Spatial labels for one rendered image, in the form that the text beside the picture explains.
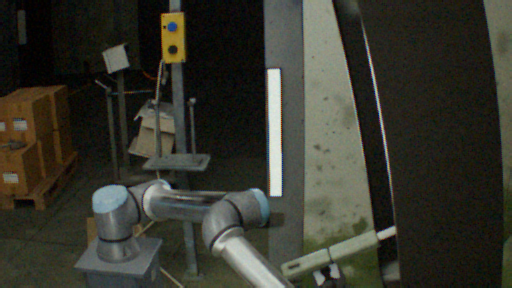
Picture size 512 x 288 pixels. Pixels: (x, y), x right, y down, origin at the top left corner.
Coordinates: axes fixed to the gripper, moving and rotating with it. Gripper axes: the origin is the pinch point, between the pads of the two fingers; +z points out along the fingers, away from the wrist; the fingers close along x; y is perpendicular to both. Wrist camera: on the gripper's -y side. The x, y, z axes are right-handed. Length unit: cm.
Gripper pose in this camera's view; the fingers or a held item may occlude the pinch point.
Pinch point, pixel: (322, 260)
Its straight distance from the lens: 157.1
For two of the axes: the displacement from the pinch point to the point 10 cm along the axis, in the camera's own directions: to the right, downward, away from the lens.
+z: -2.4, -7.6, 6.0
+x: 9.1, -4.0, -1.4
